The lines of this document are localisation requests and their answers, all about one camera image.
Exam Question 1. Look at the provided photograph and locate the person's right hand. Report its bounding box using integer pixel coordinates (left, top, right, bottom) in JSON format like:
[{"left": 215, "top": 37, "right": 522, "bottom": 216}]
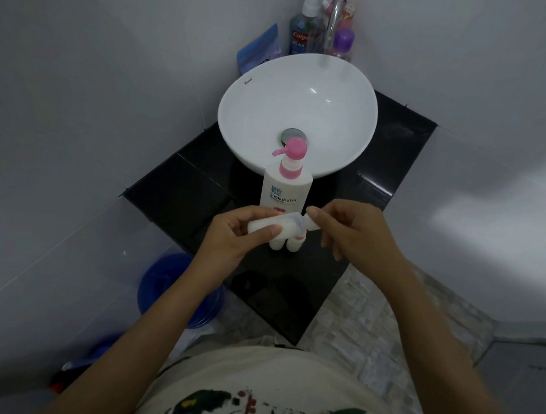
[{"left": 300, "top": 196, "right": 412, "bottom": 289}]

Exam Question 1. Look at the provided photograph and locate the purple capped bottle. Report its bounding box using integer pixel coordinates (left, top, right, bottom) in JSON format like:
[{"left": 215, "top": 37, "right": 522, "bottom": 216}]
[{"left": 330, "top": 27, "right": 356, "bottom": 63}]

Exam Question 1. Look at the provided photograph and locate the blue mouthwash bottle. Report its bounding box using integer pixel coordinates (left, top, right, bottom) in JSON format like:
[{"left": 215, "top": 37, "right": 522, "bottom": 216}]
[{"left": 287, "top": 0, "right": 328, "bottom": 58}]

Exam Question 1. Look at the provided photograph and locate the white hand sanitizer pump bottle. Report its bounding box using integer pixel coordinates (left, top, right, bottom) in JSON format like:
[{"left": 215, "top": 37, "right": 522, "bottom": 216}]
[{"left": 259, "top": 135, "right": 317, "bottom": 215}]

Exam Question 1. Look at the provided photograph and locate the small red black object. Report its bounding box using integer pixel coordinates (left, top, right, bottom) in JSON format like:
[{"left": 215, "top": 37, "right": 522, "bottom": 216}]
[{"left": 47, "top": 368, "right": 71, "bottom": 396}]

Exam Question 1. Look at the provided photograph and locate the white ceramic sink basin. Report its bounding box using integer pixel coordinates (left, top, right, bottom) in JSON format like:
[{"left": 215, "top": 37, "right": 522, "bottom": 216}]
[{"left": 213, "top": 47, "right": 383, "bottom": 184}]

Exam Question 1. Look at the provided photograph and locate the white cap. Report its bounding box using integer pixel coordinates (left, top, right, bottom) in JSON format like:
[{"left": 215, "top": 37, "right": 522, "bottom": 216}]
[{"left": 299, "top": 211, "right": 324, "bottom": 235}]

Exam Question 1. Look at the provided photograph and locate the blue pouch packet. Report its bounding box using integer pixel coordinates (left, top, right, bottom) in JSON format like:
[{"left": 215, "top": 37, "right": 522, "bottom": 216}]
[{"left": 235, "top": 20, "right": 284, "bottom": 79}]

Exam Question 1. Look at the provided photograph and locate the person's left forearm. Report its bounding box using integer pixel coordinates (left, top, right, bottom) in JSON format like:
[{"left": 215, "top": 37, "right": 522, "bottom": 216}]
[{"left": 42, "top": 254, "right": 230, "bottom": 414}]

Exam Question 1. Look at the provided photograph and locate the person's right forearm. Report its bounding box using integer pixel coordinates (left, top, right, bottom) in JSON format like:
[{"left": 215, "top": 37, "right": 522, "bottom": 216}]
[{"left": 365, "top": 267, "right": 526, "bottom": 414}]

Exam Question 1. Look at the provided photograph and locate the chrome faucet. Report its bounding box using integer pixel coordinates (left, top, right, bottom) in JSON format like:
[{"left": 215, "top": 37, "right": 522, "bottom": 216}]
[{"left": 320, "top": 0, "right": 348, "bottom": 57}]

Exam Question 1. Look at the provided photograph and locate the blue plastic bucket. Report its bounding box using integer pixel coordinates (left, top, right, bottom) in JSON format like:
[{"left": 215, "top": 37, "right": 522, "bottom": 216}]
[{"left": 135, "top": 250, "right": 227, "bottom": 332}]

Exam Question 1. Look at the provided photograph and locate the person's left hand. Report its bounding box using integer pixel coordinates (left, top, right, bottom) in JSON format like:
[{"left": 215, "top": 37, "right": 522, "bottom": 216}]
[{"left": 196, "top": 203, "right": 285, "bottom": 290}]

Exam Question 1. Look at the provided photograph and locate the white louvred door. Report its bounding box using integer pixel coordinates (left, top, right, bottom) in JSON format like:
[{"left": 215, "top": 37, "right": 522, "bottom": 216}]
[{"left": 471, "top": 338, "right": 546, "bottom": 414}]

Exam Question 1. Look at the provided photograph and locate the pink red tube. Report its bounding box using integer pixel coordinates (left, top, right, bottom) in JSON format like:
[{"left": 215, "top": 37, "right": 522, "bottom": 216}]
[{"left": 320, "top": 0, "right": 357, "bottom": 32}]

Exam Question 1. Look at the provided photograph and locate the person's white printed shirt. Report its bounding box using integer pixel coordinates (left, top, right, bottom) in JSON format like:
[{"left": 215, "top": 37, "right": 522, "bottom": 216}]
[{"left": 130, "top": 337, "right": 424, "bottom": 414}]

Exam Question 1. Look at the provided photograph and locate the metal sink drain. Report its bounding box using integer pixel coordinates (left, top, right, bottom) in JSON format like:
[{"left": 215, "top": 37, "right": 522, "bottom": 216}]
[{"left": 279, "top": 126, "right": 310, "bottom": 147}]

